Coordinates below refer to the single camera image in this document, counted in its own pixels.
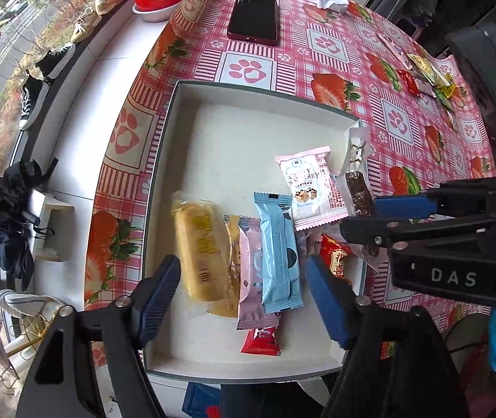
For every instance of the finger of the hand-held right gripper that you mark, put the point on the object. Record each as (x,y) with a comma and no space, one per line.
(400,207)
(370,231)

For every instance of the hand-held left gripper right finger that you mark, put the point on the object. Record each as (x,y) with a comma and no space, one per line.
(328,300)

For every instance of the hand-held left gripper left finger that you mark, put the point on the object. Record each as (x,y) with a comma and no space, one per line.
(158,300)

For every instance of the clear packet with dark bar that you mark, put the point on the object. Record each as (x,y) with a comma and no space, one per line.
(359,191)

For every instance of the pink cranberry snack packet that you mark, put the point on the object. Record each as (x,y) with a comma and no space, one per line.
(313,187)

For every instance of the white cardboard box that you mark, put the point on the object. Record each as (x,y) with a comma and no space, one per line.
(230,156)

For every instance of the red and gold snack packet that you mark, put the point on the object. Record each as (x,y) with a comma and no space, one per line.
(337,257)

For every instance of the wide yellow snack packet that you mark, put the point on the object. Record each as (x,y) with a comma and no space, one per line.
(202,252)

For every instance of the light blue snack packet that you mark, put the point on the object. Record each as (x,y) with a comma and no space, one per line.
(278,257)

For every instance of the narrow orange snack packet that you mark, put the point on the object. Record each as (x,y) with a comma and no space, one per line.
(230,278)

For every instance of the small red snack packet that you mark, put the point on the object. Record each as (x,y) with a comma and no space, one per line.
(261,342)

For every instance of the long pink snack packet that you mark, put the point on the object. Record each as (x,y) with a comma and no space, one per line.
(250,287)

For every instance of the blue box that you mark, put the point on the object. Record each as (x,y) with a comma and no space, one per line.
(202,400)

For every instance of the green snack packet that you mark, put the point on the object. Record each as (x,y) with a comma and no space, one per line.
(444,96)

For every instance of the flat red snack packet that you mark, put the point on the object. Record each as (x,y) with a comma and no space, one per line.
(408,82)

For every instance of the white sock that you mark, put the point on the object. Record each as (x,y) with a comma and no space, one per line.
(25,302)

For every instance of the small white open box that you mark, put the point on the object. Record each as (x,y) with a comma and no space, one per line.
(49,222)

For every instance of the yellow drying rack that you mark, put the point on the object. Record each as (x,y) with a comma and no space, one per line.
(21,348)

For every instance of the pink and white snack packet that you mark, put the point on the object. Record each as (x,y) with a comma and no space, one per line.
(394,48)

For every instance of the black folded umbrella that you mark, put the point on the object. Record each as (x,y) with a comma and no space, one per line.
(10,213)

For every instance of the pink strawberry checked tablecloth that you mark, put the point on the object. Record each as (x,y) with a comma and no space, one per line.
(248,69)

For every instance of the black canvas sneaker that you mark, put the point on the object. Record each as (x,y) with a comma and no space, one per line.
(32,102)
(56,61)

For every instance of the beige shoe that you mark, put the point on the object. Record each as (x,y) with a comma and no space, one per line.
(109,2)
(84,26)

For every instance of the white plate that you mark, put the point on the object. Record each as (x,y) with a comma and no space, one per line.
(154,14)

